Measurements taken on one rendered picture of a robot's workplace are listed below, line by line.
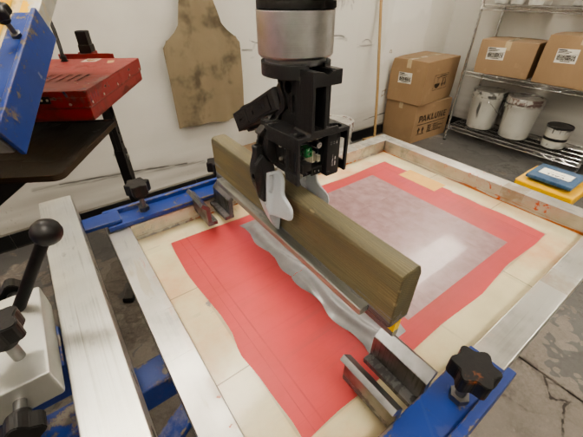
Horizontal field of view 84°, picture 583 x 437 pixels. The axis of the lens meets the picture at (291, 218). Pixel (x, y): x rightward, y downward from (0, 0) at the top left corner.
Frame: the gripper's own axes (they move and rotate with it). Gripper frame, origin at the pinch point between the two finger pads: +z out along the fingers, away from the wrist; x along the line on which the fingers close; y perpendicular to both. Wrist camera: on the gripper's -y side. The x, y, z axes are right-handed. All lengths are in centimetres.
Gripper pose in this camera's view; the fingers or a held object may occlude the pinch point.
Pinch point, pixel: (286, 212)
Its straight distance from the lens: 45.7
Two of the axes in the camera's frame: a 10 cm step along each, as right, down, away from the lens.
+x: 8.1, -3.4, 4.8
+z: 0.0, 8.2, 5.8
